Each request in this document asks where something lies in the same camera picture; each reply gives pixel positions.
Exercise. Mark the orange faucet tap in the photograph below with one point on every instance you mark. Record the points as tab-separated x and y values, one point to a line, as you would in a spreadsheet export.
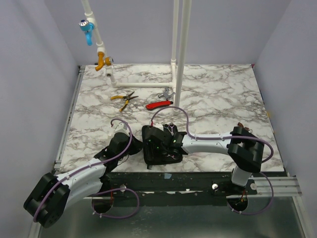
102	61

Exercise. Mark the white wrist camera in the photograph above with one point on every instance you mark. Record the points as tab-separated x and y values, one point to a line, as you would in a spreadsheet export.
157	125
120	127

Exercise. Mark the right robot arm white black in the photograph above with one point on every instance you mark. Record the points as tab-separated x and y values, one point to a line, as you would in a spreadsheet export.
245	149

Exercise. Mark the red utility knife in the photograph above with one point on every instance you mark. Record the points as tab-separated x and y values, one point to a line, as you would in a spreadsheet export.
159	104

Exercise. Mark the brown faucet tap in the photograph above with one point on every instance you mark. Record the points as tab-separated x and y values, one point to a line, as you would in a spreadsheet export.
246	128

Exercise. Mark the white PVC pipe frame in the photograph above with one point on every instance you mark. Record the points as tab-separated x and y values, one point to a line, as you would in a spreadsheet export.
178	52

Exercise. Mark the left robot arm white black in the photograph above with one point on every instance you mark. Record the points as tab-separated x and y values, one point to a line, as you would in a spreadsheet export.
54	193

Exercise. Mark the yellow handled pliers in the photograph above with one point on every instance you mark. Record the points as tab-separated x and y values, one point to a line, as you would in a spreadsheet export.
126	98

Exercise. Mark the silver thinning scissors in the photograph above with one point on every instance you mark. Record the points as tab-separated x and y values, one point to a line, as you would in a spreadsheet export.
169	128

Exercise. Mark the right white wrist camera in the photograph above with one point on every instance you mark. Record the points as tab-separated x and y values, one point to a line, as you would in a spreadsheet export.
157	125

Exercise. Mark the black fabric tool case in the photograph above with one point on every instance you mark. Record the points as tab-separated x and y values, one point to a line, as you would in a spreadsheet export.
162	159

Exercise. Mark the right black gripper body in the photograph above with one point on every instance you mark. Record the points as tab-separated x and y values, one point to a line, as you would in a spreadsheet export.
147	145

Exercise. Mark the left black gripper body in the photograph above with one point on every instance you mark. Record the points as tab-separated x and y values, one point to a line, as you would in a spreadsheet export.
132	148

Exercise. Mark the blue faucet tap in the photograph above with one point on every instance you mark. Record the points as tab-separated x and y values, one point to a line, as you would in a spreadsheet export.
87	27

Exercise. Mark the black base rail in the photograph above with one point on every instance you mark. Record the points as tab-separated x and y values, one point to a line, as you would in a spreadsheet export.
171	189

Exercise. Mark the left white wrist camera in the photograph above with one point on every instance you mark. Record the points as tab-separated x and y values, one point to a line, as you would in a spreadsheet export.
120	127

